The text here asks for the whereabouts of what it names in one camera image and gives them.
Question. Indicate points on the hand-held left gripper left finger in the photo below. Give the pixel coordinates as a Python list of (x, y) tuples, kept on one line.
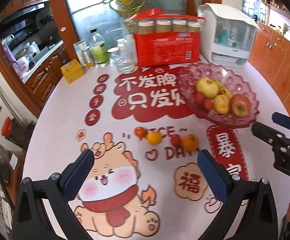
[(78, 172)]

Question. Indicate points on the small red tomato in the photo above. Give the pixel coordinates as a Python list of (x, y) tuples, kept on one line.
[(208, 104), (199, 97), (176, 140), (139, 131)]

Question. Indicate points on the white lidded storage box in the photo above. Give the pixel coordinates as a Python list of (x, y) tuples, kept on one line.
[(210, 30)]

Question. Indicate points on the small orange mandarin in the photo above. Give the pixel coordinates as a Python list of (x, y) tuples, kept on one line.
[(190, 142), (153, 138)]

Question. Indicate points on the yellow box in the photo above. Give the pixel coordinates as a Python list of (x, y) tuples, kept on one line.
[(72, 71)]

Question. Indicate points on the red apple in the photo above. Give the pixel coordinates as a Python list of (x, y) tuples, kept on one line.
[(239, 105)]

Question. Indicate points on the white carton box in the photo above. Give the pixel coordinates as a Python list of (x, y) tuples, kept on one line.
[(78, 48)]

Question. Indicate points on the spotted yellow banana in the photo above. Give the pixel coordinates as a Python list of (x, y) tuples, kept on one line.
[(227, 93)]

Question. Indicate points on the red disposable cup package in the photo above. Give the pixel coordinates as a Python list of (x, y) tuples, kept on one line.
[(165, 50)]

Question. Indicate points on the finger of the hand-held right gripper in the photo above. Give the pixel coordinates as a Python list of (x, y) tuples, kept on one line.
[(264, 131), (284, 120)]

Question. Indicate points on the clear glass tumbler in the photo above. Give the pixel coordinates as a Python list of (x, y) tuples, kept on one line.
[(123, 62)]

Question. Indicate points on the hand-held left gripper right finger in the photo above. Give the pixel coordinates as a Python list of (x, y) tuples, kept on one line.
[(213, 177)]

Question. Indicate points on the black range hood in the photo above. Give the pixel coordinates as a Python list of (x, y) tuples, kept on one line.
[(20, 12)]

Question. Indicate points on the small white bottle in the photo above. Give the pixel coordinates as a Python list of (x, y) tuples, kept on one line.
[(121, 43)]

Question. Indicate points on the clear bottle with green label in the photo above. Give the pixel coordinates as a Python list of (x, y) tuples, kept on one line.
[(99, 52)]

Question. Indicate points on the yellow lemon with sticker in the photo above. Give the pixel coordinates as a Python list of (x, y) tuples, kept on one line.
[(222, 104)]

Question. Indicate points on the small glass jar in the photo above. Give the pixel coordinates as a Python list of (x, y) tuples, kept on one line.
[(113, 50)]

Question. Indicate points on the yellow pear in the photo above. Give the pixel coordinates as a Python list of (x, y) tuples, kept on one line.
[(207, 87)]

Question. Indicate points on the wooden cabinet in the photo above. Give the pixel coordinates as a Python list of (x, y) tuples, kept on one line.
[(279, 62)]

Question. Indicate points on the small metal can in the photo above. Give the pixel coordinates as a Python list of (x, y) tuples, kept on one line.
[(88, 57)]

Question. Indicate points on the pink glass fruit bowl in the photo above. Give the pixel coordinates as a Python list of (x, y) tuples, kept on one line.
[(187, 80)]

